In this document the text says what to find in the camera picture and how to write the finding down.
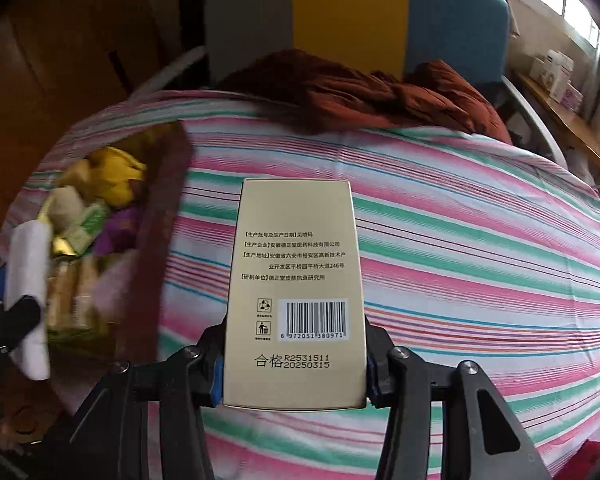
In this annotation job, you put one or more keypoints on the red cloth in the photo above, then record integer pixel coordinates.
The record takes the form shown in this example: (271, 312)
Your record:
(592, 460)

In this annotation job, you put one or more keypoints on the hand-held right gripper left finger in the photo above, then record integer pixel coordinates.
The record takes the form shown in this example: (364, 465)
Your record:
(212, 355)

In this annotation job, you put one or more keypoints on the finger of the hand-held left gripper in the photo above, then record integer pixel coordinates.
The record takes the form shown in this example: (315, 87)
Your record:
(27, 315)

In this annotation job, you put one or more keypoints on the gold metal tin box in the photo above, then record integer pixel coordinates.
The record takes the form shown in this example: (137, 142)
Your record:
(155, 240)

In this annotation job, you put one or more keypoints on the striped pink green cloth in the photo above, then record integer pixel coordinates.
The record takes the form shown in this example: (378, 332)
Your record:
(455, 260)

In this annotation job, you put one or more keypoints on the grey yellow blue chair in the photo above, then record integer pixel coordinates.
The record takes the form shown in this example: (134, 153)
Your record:
(350, 5)

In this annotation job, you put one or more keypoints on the wooden wardrobe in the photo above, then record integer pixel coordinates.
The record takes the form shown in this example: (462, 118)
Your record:
(65, 60)

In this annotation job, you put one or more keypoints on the white carton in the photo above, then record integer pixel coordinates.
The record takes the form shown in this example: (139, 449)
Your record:
(552, 75)

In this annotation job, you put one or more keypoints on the green edged biscuit packs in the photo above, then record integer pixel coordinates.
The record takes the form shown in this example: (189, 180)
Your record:
(75, 300)

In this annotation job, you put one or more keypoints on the white fluffy bundle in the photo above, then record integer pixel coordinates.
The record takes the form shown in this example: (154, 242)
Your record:
(65, 210)

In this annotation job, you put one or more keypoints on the reddish brown cloth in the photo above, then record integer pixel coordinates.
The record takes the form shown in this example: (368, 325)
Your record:
(360, 90)

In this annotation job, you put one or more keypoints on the small purple carton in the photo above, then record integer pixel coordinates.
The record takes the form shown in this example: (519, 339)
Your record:
(573, 97)

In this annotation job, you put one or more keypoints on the small green white box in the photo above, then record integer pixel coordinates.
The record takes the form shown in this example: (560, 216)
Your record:
(87, 225)

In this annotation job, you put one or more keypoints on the purple snack packet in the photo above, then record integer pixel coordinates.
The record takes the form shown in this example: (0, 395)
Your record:
(122, 232)

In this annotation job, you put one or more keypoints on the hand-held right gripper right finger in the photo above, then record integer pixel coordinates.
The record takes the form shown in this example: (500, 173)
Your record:
(375, 360)

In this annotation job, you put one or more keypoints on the wooden side table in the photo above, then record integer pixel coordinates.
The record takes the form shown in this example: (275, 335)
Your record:
(575, 130)

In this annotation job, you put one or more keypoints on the beige tall carton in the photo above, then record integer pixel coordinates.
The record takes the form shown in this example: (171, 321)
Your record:
(295, 260)

